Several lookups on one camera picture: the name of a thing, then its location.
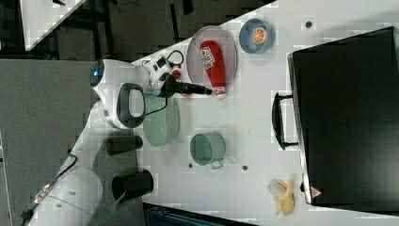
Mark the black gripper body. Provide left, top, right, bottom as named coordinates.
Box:
left=159, top=74, right=176, bottom=98

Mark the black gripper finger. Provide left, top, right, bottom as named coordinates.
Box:
left=177, top=83, right=213, bottom=95

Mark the red felt ketchup bottle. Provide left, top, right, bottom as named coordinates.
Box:
left=199, top=40, right=226, bottom=100

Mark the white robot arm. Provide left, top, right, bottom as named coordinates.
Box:
left=21, top=56, right=213, bottom=226

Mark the pink round plate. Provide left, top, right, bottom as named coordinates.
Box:
left=185, top=25, right=237, bottom=89

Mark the dark red felt strawberry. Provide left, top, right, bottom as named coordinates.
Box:
left=172, top=70, right=182, bottom=79

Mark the green metal mug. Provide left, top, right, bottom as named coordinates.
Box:
left=190, top=132, right=226, bottom=170

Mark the blue bowl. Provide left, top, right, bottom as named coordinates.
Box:
left=239, top=19, right=276, bottom=54

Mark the lower black cylinder cup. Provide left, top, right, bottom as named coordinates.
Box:
left=111, top=169, right=154, bottom=202

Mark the felt orange slice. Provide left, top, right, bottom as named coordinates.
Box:
left=252, top=27, right=267, bottom=44

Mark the peeled felt banana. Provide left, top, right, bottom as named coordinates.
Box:
left=267, top=180, right=295, bottom=216

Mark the black toaster oven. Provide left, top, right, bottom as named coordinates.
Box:
left=287, top=26, right=399, bottom=216

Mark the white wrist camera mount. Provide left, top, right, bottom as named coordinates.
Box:
left=143, top=55, right=172, bottom=83

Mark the blue metal frame rail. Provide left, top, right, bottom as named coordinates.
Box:
left=143, top=202, right=255, bottom=226

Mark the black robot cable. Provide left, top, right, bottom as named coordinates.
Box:
left=20, top=149, right=79, bottom=220

